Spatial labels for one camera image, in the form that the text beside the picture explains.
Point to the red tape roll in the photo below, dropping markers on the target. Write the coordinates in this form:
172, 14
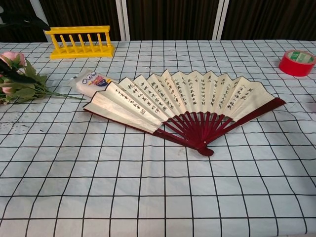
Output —
293, 67

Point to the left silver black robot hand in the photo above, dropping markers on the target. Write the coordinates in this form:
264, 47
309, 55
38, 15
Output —
29, 23

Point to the white tissue pack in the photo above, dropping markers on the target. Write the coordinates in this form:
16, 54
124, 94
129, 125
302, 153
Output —
84, 86

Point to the white black checkered tablecloth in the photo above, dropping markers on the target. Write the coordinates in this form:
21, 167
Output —
123, 185

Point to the pink artificial flower bouquet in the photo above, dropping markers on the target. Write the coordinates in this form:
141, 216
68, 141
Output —
24, 89

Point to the white metal frame post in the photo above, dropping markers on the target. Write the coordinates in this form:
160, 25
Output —
124, 19
221, 19

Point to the dark red paper folding fan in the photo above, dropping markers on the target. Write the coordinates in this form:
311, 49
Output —
185, 98

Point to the yellow plastic test tube rack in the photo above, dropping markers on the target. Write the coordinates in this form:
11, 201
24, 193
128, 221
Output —
81, 53

